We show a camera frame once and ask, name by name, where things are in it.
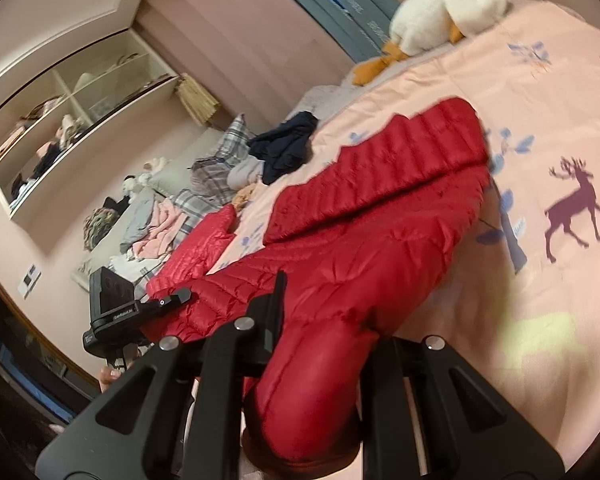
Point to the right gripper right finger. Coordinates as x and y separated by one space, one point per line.
426 413

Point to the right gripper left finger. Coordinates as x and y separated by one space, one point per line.
177 413

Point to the red down puffer jacket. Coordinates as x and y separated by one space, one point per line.
362 244

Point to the pile of pink clothes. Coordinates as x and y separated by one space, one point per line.
144 237

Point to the left hand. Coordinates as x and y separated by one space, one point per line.
107 376

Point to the small plush toys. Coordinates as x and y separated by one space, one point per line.
133 185

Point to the pink deer print duvet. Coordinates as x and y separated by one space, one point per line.
521 301

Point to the plaid pillow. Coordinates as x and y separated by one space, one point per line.
209 174

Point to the grey garment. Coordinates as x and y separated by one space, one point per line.
247 172

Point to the yellow tassel hanging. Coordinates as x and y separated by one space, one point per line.
197 100

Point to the navy blue garment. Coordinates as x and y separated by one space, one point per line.
284 149

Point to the pink curtain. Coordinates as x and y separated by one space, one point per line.
257 57

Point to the white goose plush toy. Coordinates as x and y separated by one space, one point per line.
419 26

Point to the wall switch panel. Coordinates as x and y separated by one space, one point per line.
29 281

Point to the wall shelf unit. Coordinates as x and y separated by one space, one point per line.
56 121

